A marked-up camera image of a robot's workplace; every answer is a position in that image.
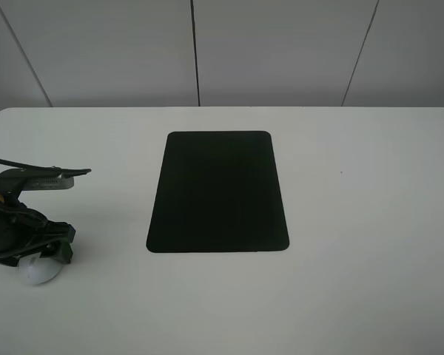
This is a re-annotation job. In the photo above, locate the black camera cable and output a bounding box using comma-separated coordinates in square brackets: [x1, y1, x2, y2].
[0, 155, 93, 178]

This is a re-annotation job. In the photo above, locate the black rectangular mouse pad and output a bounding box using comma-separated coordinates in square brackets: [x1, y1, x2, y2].
[146, 131, 289, 253]

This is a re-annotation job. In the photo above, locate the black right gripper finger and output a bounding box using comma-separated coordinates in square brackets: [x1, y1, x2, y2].
[44, 221, 76, 244]

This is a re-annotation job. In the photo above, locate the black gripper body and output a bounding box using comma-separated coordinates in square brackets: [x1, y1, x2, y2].
[0, 169, 48, 266]

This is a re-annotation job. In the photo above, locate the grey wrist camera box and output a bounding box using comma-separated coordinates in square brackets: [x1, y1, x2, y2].
[22, 175, 74, 191]

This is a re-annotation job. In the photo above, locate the white wireless computer mouse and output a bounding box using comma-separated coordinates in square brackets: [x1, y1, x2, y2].
[16, 253, 64, 286]

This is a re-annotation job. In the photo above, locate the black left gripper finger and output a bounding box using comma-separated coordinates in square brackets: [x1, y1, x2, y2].
[40, 242, 73, 265]

